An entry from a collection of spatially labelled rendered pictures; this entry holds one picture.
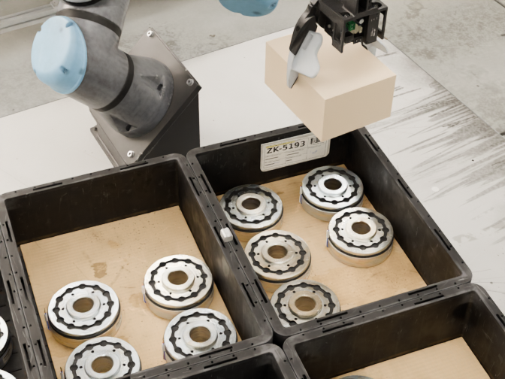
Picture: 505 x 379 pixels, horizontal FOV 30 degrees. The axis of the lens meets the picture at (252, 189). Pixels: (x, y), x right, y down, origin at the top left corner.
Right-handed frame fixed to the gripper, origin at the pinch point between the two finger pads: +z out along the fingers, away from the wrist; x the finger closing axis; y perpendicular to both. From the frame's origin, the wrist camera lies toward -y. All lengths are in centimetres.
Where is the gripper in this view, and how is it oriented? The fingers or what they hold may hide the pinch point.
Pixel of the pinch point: (328, 71)
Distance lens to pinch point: 139.0
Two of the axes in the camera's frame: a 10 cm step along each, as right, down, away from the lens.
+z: -0.2, 7.3, 6.8
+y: 5.0, 6.0, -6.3
